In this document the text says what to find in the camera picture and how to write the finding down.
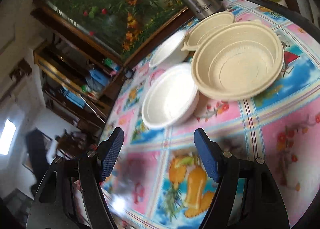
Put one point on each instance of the large beige bowl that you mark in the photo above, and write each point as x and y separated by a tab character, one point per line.
238	61

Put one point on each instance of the colourful patterned tablecloth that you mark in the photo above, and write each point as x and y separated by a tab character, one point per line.
158	169

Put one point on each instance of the flower wall painting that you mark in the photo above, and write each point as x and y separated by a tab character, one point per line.
119	30

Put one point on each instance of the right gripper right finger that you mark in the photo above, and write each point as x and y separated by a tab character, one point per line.
262	205

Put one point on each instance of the small beige bowl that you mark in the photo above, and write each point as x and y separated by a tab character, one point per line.
200	32

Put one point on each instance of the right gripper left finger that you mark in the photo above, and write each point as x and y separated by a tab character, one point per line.
54	203

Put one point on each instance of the wooden shelf cabinet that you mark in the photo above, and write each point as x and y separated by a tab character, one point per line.
75	88

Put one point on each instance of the white bowl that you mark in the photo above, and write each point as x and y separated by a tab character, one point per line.
171	99
170	52

